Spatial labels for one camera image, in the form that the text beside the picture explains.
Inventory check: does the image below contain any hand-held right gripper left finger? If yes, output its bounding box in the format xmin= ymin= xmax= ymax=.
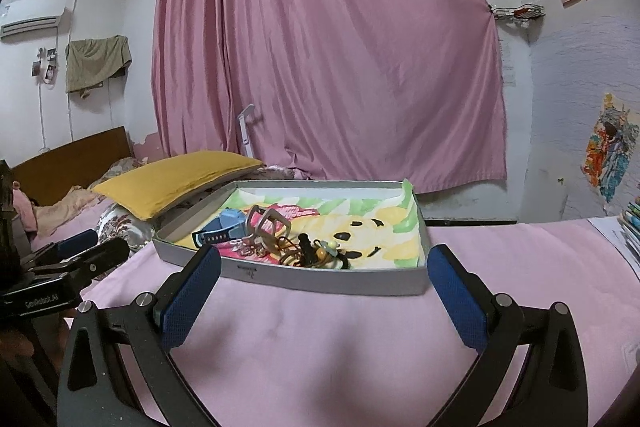
xmin=56 ymin=247 xmax=223 ymax=427

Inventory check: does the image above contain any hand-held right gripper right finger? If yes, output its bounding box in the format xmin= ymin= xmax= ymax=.
xmin=427 ymin=244 xmax=589 ymax=427

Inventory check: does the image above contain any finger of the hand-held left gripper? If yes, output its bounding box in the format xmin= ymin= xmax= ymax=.
xmin=30 ymin=237 xmax=132 ymax=297
xmin=31 ymin=228 xmax=99 ymax=269

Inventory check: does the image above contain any blue smartwatch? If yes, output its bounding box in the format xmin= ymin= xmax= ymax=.
xmin=192 ymin=206 xmax=249 ymax=249

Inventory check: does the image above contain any brown hair tie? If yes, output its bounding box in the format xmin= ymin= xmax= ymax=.
xmin=276 ymin=234 xmax=312 ymax=268

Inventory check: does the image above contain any beige hair claw clip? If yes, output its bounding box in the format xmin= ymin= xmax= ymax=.
xmin=243 ymin=204 xmax=294 ymax=253

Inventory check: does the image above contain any black and white braided band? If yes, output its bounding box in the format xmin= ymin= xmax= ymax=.
xmin=297 ymin=232 xmax=322 ymax=266

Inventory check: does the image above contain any grey shallow box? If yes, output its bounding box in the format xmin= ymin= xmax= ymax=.
xmin=151 ymin=178 xmax=432 ymax=297

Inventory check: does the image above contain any floral quilt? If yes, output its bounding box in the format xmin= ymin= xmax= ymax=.
xmin=97 ymin=201 xmax=157 ymax=254

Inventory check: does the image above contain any beige cloth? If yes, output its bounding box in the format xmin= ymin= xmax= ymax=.
xmin=34 ymin=157 xmax=147 ymax=238

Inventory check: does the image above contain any pink clothing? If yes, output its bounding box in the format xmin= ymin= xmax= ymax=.
xmin=12 ymin=181 xmax=39 ymax=234

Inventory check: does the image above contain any wooden headboard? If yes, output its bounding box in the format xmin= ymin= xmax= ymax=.
xmin=10 ymin=126 xmax=135 ymax=206

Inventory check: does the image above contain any cartoon printed towel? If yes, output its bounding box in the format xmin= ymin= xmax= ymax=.
xmin=192 ymin=179 xmax=427 ymax=271

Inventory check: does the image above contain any yellow pillow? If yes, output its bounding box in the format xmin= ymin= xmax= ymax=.
xmin=91 ymin=151 xmax=265 ymax=222

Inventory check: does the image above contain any pink bed sheet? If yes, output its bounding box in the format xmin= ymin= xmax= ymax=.
xmin=64 ymin=216 xmax=640 ymax=427

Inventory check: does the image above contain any olive hanging cloth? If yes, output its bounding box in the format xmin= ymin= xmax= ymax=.
xmin=65 ymin=35 xmax=133 ymax=94

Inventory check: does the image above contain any stack of books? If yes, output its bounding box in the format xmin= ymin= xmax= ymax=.
xmin=617 ymin=194 xmax=640 ymax=259

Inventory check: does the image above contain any white air conditioner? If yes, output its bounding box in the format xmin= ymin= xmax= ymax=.
xmin=0 ymin=0 xmax=67 ymax=39

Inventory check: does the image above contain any pink curtain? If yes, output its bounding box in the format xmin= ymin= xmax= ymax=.
xmin=150 ymin=0 xmax=507 ymax=196

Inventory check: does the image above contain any white window handle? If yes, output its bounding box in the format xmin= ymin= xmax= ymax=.
xmin=235 ymin=104 xmax=257 ymax=158

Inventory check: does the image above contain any wall socket with charger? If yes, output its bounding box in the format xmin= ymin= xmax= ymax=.
xmin=32 ymin=48 xmax=57 ymax=86

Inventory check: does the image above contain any colourful wall poster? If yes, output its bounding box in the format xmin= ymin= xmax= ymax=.
xmin=582 ymin=93 xmax=632 ymax=204

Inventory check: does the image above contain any wire wall rack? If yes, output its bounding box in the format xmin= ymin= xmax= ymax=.
xmin=489 ymin=3 xmax=547 ymax=30

